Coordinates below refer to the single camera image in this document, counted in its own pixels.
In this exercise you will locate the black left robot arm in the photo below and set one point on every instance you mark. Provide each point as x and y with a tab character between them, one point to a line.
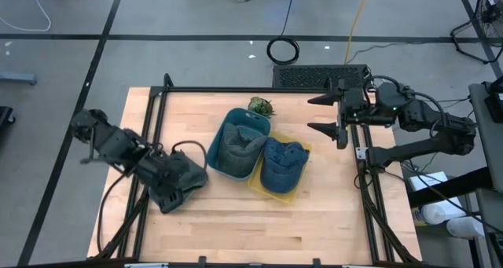
114	142

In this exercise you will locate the black floor fan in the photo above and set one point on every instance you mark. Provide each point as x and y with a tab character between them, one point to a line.
491	4

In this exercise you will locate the teal plastic bin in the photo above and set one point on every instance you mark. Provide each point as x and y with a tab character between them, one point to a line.
236	116

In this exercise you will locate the small green succulent plant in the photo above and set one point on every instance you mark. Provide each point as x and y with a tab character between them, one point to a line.
260	106

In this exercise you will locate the black aluminium table frame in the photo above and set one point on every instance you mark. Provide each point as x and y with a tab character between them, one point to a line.
236	90

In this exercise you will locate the yellow translucent plastic tray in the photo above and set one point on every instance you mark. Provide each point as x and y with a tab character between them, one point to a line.
254	181

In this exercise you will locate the black caster base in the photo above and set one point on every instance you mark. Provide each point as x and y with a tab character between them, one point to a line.
4	116

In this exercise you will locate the black shelf bar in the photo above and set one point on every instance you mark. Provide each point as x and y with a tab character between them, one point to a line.
452	187

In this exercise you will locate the grey metal table leg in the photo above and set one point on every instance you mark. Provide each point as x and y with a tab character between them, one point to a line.
15	78

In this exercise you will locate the blue denim cap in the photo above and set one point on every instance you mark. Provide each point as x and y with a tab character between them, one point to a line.
283	166

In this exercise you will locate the black device on desk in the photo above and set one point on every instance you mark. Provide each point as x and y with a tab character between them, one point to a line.
496	103

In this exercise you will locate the black perforated computer case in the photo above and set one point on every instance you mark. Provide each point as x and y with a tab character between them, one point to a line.
314	77

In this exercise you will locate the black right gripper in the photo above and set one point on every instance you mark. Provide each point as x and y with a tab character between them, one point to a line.
353	107

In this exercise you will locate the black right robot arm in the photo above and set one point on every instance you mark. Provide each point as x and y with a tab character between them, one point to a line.
412	150

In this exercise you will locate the grey desk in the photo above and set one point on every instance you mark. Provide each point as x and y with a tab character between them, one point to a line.
481	122

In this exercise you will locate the white box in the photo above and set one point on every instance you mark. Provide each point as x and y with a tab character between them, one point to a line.
428	179

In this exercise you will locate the white paper roll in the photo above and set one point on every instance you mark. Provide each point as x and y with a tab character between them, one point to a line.
440	213
465	228

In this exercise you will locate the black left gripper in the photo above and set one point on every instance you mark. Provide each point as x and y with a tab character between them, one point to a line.
169	189

